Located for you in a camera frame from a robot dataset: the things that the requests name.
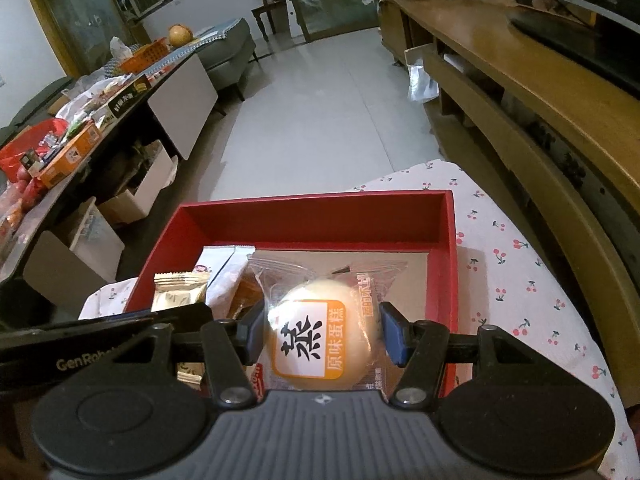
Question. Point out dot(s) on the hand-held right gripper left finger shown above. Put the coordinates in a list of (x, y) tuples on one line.
[(254, 335)]

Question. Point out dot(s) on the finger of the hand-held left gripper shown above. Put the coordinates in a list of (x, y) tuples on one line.
[(175, 316)]

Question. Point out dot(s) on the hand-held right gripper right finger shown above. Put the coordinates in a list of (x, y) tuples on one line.
[(395, 332)]

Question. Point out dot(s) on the gold snack packet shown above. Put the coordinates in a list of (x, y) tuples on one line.
[(177, 292)]

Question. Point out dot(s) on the brown cracker packet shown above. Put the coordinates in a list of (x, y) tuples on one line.
[(245, 295)]

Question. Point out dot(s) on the clear steamed cake packet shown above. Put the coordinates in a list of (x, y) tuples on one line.
[(310, 335)]

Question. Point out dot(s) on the red cardboard box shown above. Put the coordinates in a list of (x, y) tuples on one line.
[(310, 220)]

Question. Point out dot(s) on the white storage box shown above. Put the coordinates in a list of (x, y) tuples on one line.
[(97, 237), (150, 185)]

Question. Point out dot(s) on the cherry print tablecloth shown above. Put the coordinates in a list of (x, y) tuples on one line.
[(525, 270)]

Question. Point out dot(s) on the bag of red fruit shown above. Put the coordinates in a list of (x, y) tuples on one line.
[(17, 200)]

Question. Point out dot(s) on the flat orange box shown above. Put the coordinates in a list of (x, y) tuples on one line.
[(70, 155)]

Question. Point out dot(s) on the red plastic bag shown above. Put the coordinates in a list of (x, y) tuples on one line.
[(30, 147)]

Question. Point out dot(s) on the black yellow box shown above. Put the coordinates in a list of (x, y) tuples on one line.
[(127, 97)]

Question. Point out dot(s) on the grey side table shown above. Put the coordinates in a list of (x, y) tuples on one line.
[(165, 85)]

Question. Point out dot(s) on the clear plastic bag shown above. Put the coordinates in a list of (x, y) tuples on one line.
[(422, 75)]

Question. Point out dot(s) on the orange basket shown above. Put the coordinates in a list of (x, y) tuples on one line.
[(145, 55)]

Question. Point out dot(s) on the grey sofa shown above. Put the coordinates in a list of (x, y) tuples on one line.
[(230, 50)]

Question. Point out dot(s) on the yellow pomelo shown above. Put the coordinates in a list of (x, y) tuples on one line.
[(180, 35)]

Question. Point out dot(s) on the wooden television cabinet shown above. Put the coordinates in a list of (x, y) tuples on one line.
[(550, 90)]

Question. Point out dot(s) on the dark wooden chair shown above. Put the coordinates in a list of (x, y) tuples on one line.
[(270, 0)]

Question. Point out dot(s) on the black television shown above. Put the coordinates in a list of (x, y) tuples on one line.
[(590, 40)]

